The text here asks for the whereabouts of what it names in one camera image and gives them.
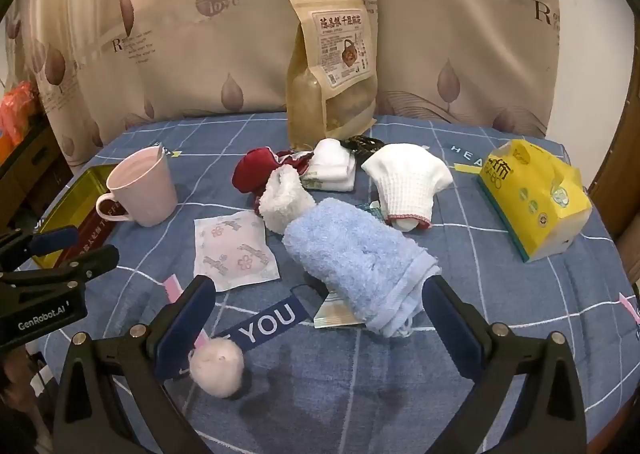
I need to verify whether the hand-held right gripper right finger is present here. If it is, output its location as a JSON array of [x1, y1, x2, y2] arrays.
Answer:
[[421, 275, 587, 454]]

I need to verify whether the light blue towel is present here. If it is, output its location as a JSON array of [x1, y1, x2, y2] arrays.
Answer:
[[281, 197, 442, 339]]

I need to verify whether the green white plastic packet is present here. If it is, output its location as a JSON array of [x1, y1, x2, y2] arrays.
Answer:
[[314, 290, 367, 331]]

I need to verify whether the black brown patterned scarf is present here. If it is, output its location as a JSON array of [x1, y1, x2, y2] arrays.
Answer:
[[340, 135, 386, 155]]

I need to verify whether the red frilled cloth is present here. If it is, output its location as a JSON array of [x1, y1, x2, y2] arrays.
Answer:
[[231, 147, 313, 196]]

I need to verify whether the white waffle cloth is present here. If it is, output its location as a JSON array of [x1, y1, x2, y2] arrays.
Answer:
[[361, 143, 454, 233]]

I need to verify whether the blue checked bedsheet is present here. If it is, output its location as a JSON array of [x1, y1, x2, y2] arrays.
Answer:
[[15, 114, 640, 454]]

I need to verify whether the pink mug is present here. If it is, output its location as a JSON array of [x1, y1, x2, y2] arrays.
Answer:
[[95, 145, 179, 227]]

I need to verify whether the pink pompom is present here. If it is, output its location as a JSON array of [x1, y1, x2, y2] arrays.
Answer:
[[190, 338, 246, 400]]

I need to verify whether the yellow tissue pack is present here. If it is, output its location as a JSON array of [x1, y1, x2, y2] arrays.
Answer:
[[477, 138, 593, 263]]

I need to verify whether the brown paper snack bag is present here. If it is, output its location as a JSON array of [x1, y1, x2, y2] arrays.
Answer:
[[285, 0, 379, 151]]

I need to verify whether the beige leaf print curtain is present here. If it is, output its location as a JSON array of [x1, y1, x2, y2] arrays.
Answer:
[[0, 0, 562, 172]]

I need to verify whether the orange plastic bag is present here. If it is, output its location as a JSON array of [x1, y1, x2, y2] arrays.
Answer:
[[0, 81, 41, 147]]

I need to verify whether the white floral packet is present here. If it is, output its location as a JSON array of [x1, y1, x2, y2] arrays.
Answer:
[[193, 211, 281, 293]]

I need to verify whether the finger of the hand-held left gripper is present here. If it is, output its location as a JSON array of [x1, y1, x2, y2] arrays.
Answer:
[[0, 245, 120, 287], [0, 227, 81, 271]]

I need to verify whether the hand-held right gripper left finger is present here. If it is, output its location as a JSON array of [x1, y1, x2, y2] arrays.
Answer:
[[52, 275, 217, 454]]

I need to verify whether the gold tin box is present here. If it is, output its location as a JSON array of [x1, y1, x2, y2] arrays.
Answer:
[[32, 164, 121, 267]]

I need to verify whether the white fluffy sock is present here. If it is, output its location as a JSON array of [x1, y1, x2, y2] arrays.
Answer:
[[257, 169, 317, 235]]

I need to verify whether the white towel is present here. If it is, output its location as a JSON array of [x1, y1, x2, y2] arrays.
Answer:
[[300, 138, 357, 192]]

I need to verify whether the brown wooden frame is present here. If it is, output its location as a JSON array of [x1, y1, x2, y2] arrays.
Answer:
[[589, 79, 640, 240]]

